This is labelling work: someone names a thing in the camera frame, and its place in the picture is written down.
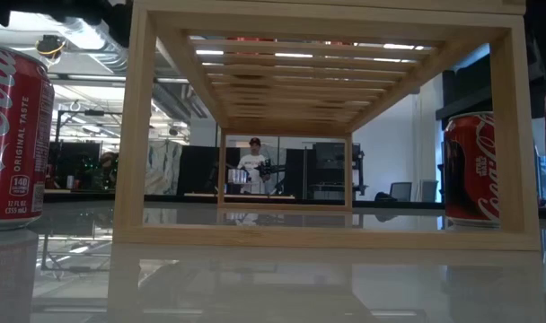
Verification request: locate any marble-patterned panel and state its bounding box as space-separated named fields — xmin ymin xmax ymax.
xmin=145 ymin=139 xmax=183 ymax=196

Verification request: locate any red Star Wars Coke can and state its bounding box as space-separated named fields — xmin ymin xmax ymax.
xmin=443 ymin=111 xmax=501 ymax=227

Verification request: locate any black workstation screen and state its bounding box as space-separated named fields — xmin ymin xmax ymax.
xmin=48 ymin=141 xmax=102 ymax=190

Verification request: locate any black ceiling camera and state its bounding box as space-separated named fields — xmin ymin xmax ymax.
xmin=34 ymin=34 xmax=67 ymax=62

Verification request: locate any black partition panel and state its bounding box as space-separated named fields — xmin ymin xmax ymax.
xmin=284 ymin=147 xmax=308 ymax=198
xmin=176 ymin=145 xmax=220 ymax=196

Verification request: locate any light wooden slatted shelf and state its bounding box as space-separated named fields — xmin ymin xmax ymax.
xmin=113 ymin=0 xmax=542 ymax=252

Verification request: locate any grey office chair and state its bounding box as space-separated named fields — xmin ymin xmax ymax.
xmin=389 ymin=181 xmax=413 ymax=203

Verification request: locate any red Coca-Cola Original Taste can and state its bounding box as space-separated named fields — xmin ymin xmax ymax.
xmin=0 ymin=43 xmax=56 ymax=232

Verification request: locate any black equipment rack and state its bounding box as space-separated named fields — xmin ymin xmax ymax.
xmin=306 ymin=142 xmax=367 ymax=201

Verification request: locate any person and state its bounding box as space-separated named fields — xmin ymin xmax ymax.
xmin=236 ymin=136 xmax=272 ymax=195

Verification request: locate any silver ceiling duct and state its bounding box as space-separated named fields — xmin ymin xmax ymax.
xmin=52 ymin=13 xmax=130 ymax=75

